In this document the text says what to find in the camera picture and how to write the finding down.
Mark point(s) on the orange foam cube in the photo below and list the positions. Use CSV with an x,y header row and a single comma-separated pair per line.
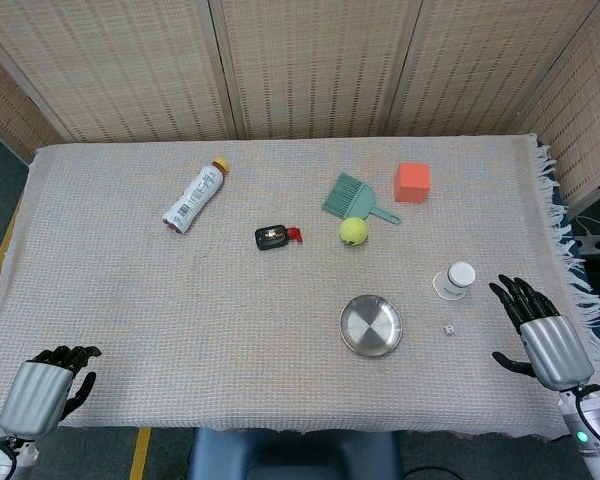
x,y
412,182

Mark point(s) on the black red small gadget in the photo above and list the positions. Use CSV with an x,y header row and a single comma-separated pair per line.
x,y
270,238

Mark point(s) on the green plastic hand brush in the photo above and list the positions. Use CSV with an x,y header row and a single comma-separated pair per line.
x,y
347,195

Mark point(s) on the white paper cup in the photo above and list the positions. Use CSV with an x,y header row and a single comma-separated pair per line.
x,y
457,282

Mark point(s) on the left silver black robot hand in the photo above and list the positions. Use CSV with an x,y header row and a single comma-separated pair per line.
x,y
35,395

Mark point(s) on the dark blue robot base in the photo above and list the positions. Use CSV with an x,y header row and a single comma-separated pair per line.
x,y
280,450

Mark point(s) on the small white die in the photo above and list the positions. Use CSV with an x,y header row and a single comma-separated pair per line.
x,y
448,330

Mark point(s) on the white labelled bottle yellow cap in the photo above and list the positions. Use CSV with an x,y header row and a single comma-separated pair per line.
x,y
197,195

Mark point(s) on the yellow tennis ball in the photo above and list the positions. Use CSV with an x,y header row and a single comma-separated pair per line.
x,y
354,231

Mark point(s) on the woven bamboo screen panel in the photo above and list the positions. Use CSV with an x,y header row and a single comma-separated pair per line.
x,y
120,65
315,65
485,65
10,105
585,115

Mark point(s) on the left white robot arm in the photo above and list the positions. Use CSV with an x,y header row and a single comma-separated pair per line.
x,y
0,462

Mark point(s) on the beige waffle weave tablecloth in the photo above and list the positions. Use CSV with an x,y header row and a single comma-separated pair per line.
x,y
180,325

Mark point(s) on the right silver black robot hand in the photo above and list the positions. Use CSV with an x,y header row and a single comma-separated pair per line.
x,y
555,350

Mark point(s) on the round stainless steel plate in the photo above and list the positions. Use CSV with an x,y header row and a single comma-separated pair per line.
x,y
370,327

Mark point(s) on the white metal stand foot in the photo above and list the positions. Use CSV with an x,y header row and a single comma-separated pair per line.
x,y
595,244

